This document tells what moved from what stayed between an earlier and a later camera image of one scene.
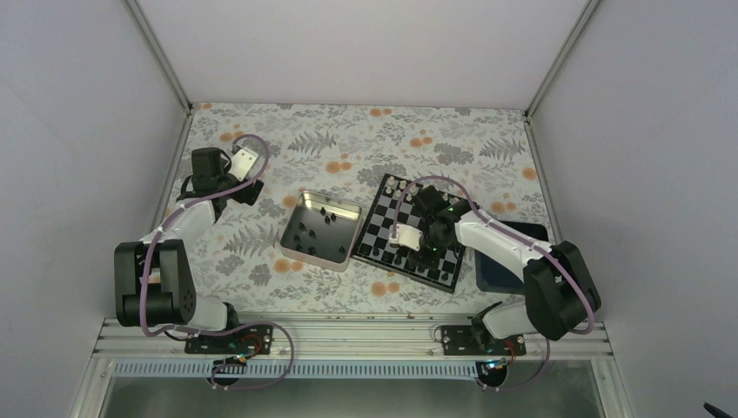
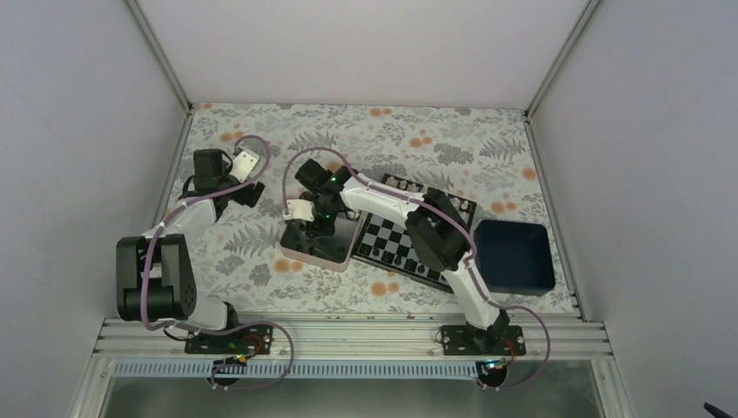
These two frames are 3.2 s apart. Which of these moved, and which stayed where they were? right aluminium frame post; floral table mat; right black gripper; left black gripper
Moved: right black gripper
Stayed: right aluminium frame post; left black gripper; floral table mat
